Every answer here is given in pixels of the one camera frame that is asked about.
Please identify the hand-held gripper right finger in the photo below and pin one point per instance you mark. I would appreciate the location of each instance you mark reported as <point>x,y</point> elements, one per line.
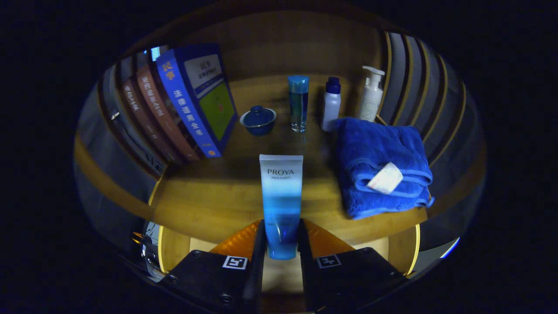
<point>348,279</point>

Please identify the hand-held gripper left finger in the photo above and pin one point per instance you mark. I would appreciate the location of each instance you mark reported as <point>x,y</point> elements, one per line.
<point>209,279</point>

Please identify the blue and white cosmetic tube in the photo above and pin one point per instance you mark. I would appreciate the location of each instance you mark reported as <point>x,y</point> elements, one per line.
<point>281,196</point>

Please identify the wooden countertop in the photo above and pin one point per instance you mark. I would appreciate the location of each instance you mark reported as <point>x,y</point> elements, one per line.
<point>218,196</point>

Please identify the wooden cabinet with slatted hutch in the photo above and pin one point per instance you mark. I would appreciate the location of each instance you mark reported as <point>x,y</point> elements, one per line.
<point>279,48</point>

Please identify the folded blue towel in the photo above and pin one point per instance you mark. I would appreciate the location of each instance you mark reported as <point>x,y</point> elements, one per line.
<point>370,148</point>

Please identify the blue lidded teacup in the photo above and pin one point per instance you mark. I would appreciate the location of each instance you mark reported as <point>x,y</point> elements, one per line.
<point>258,121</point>

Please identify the white bottle with blue cap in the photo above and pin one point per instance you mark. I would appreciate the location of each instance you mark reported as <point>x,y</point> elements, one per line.
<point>331,109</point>

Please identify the dark brown book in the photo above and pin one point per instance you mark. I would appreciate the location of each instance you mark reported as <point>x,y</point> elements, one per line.
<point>146,117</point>

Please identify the thick blue book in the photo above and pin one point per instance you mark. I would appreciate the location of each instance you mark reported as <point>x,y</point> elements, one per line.
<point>196,100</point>

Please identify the teal glass bottle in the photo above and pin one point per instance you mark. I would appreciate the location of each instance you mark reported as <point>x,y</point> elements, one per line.
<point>298,104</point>

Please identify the white pump bottle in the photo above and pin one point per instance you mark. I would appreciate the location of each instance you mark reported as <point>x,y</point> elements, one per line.
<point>370,98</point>

